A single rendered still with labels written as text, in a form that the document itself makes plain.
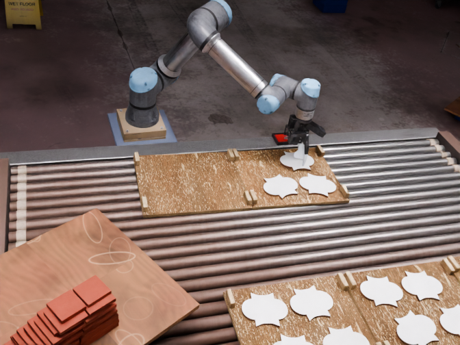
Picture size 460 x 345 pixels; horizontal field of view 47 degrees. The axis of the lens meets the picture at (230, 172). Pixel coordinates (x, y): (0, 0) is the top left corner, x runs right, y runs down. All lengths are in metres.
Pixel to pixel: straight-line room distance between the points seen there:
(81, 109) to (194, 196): 2.31
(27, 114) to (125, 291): 2.75
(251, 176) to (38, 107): 2.40
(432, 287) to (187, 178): 0.97
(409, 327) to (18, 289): 1.17
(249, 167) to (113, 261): 0.80
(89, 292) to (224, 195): 0.82
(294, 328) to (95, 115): 2.80
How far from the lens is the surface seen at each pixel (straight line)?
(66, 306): 1.37
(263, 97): 1.96
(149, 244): 1.85
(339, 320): 1.74
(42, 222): 1.94
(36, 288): 1.59
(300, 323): 1.70
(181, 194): 2.02
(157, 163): 2.15
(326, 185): 2.18
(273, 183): 2.12
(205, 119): 4.15
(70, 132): 3.94
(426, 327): 1.84
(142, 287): 1.57
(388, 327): 1.79
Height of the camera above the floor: 2.27
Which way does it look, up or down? 38 degrees down
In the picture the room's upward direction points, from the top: 10 degrees clockwise
